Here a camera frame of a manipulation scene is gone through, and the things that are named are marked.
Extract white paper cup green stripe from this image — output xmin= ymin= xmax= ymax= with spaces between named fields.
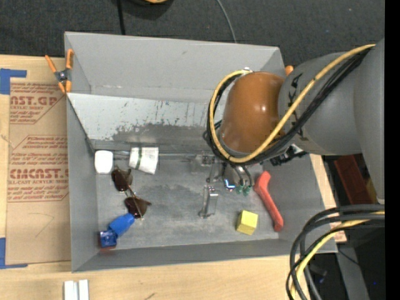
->
xmin=128 ymin=146 xmax=160 ymax=176

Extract grey metal bin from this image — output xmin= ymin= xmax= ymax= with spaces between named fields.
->
xmin=64 ymin=31 xmax=339 ymax=273

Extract yellow cube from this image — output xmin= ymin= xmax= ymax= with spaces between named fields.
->
xmin=235 ymin=210 xmax=259 ymax=236

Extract blue plastic bottle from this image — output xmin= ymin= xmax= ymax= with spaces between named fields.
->
xmin=99 ymin=212 xmax=136 ymax=249

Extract brown cardboard board red print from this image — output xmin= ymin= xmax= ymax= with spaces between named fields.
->
xmin=0 ymin=54 xmax=73 ymax=269

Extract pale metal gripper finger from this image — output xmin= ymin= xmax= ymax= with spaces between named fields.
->
xmin=191 ymin=153 xmax=217 ymax=174
xmin=198 ymin=184 xmax=219 ymax=219

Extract brown sunglasses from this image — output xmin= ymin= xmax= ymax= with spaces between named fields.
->
xmin=111 ymin=167 xmax=153 ymax=221

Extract black cylinder on white bracket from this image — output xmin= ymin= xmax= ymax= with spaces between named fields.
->
xmin=269 ymin=146 xmax=307 ymax=167

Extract red-orange plastic handle tool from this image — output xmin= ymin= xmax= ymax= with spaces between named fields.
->
xmin=253 ymin=171 xmax=285 ymax=233

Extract white rounded block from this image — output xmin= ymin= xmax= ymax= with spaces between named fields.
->
xmin=94 ymin=149 xmax=114 ymax=175

